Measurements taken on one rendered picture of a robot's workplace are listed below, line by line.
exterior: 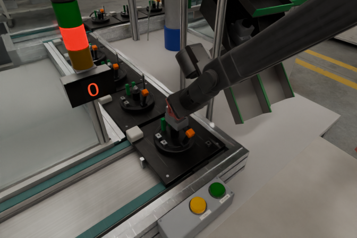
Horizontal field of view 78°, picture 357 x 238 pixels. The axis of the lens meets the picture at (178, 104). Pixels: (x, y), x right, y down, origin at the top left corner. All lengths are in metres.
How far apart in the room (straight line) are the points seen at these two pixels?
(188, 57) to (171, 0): 1.01
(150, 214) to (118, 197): 0.13
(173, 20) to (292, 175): 1.10
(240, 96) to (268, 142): 0.24
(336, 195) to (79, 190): 0.80
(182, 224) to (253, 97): 0.50
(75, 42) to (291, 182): 0.77
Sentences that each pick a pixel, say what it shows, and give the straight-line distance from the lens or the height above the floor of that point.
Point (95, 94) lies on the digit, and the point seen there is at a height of 1.19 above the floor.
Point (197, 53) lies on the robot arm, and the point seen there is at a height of 1.31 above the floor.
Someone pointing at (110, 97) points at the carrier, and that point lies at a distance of 0.94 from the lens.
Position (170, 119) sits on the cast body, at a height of 1.08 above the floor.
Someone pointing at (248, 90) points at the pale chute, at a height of 1.06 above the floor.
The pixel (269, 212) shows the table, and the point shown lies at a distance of 0.79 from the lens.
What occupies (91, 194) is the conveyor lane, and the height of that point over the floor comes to 0.92.
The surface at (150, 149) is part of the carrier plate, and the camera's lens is 0.73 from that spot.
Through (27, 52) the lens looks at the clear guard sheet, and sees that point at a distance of 0.60.
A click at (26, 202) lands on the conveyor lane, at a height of 0.93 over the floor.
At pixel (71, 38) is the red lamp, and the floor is 1.34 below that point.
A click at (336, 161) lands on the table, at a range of 1.01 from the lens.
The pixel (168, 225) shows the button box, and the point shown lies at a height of 0.96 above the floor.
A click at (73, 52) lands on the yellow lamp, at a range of 0.56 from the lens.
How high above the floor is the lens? 1.52
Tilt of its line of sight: 38 degrees down
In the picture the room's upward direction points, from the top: straight up
